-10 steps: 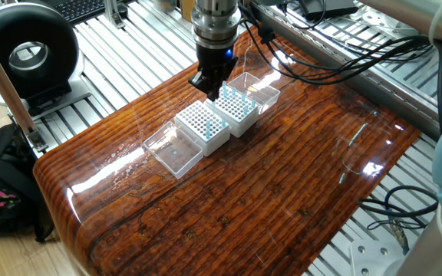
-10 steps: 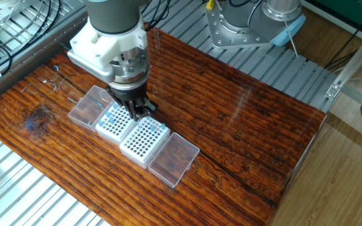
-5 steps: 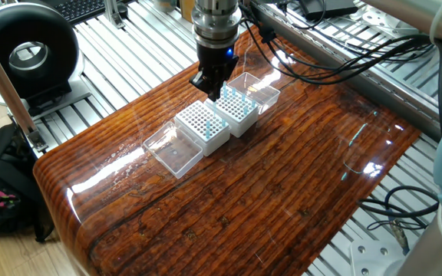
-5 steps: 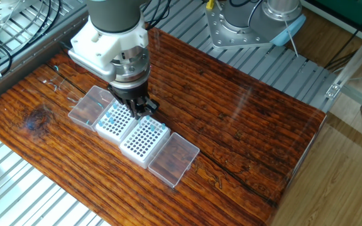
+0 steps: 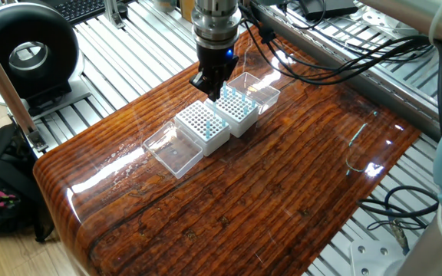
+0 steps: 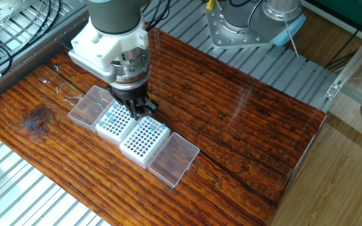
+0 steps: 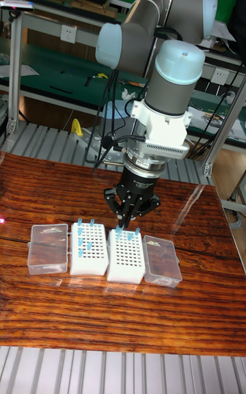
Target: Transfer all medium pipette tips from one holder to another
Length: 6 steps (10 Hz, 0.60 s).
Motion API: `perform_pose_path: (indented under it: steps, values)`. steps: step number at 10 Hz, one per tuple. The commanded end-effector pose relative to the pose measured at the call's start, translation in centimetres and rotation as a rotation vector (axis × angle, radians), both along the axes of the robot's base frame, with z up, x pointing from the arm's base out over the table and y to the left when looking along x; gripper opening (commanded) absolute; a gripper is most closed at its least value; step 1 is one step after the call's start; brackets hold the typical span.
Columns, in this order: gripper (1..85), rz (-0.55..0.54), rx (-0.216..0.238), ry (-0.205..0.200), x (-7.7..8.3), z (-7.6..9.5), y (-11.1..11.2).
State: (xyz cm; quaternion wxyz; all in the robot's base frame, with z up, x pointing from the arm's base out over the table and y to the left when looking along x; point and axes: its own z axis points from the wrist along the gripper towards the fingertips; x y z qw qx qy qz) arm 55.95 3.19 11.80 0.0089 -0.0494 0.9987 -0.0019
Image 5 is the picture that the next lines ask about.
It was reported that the aluminium frame post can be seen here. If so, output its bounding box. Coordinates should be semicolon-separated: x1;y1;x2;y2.
103;0;127;30
0;22;50;153

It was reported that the aluminium plate with holes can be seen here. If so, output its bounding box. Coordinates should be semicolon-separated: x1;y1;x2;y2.
349;7;429;43

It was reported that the white perforated pipette tip rack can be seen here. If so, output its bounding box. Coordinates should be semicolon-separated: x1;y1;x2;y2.
204;86;259;138
173;100;231;157

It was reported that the silver wrist flange coupling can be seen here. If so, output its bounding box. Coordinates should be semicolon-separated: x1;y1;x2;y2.
190;0;243;50

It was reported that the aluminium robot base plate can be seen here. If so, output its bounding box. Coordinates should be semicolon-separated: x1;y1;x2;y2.
349;238;406;276

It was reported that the black power adapter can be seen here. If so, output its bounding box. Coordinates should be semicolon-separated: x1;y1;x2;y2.
301;0;360;22

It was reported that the clear plastic rack lid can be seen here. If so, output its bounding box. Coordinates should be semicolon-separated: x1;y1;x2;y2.
142;121;204;180
227;71;282;116

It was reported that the black cable with metal plug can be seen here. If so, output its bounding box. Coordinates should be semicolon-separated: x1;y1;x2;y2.
357;186;440;254

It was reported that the brown cardboard box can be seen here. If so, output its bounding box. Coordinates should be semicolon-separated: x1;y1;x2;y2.
178;0;195;23

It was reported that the black backpack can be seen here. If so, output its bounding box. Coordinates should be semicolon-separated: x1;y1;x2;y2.
0;122;56;244

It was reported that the metal can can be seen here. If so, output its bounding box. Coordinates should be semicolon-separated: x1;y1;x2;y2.
151;0;178;14

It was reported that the black wrist cable bundle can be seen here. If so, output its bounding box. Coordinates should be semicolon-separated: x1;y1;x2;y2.
239;3;442;135

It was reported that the black computer keyboard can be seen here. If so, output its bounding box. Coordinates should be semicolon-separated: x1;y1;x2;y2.
38;0;109;25

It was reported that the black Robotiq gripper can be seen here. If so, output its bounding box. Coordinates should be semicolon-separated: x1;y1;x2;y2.
189;44;241;102

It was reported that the glossy brown wooden board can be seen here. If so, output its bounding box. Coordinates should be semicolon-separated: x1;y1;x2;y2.
32;23;422;276

